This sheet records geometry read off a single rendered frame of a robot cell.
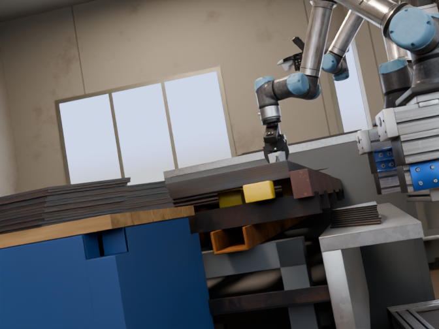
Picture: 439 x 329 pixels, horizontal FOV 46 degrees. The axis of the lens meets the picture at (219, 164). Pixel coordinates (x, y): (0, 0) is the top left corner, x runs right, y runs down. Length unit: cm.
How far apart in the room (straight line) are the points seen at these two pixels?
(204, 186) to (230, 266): 20
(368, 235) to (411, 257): 169
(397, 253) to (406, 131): 117
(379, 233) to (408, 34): 74
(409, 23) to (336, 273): 84
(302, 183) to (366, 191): 163
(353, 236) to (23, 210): 62
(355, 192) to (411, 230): 167
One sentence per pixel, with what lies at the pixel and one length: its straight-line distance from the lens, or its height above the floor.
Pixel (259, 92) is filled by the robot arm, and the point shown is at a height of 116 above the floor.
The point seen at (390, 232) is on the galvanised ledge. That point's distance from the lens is 107.
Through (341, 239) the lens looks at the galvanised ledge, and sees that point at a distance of 107.
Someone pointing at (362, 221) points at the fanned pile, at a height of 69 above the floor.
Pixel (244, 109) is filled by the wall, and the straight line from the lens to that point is 518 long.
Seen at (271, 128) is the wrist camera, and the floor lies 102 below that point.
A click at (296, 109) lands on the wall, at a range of 516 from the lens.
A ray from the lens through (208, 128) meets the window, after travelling 517.
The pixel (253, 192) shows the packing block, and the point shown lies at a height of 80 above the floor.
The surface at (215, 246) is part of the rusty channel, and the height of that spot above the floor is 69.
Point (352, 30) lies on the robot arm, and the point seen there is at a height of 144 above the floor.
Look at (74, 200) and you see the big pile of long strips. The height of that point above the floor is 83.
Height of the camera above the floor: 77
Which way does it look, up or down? 5 degrees up
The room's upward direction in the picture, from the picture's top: 10 degrees counter-clockwise
